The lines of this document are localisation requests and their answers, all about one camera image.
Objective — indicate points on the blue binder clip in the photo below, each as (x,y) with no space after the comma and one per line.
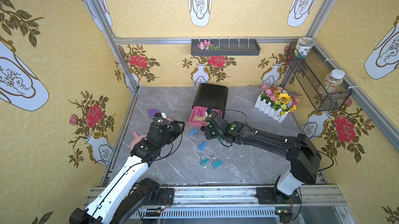
(194,133)
(201,145)

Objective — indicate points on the purple pink toy shovel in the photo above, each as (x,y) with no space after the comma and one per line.
(155,113)

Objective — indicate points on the black wire basket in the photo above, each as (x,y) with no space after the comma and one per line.
(311,72)

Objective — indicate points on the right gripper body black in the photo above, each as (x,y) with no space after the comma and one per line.
(210,121)

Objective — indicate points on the grey wall shelf tray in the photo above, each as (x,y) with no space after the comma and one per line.
(229,47)

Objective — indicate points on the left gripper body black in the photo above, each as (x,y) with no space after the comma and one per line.
(176,125)

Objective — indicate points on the pink flowers in tray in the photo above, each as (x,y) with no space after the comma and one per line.
(206,45)

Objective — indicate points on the jar with white lid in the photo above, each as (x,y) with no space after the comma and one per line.
(332,82)

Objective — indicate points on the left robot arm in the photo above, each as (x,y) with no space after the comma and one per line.
(117,203)

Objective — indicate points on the flower box white fence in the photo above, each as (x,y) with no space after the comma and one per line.
(276,102)

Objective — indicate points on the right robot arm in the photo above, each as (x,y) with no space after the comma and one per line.
(304,158)

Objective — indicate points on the teal binder clip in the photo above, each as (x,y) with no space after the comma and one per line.
(216,162)
(203,160)

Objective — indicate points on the black pink drawer cabinet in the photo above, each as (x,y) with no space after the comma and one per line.
(208,96)

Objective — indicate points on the small yellow binder clip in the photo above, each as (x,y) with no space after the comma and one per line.
(199,118)

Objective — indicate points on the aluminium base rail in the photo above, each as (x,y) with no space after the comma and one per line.
(313,204)

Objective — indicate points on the jar with green label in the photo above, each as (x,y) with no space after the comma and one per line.
(303,47)

